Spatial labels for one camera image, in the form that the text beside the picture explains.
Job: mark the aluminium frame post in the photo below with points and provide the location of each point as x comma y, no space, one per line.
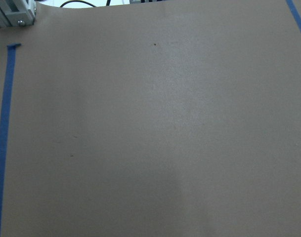
17,13

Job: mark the long blue tape strip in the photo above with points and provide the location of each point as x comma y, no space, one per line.
295,13

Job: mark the blue tape strip centre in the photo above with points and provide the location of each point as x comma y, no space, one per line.
5,114

